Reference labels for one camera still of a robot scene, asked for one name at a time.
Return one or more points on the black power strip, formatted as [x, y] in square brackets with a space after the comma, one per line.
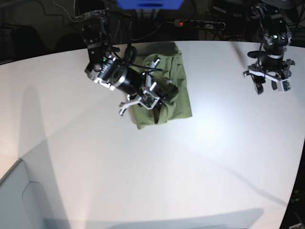
[198, 24]

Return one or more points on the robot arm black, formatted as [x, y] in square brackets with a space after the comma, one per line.
[269, 58]
[105, 66]

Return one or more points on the green T-shirt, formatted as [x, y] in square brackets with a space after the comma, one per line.
[172, 67]

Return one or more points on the blue box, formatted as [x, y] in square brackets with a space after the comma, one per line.
[149, 4]

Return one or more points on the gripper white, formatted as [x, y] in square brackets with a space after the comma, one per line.
[139, 88]
[280, 78]

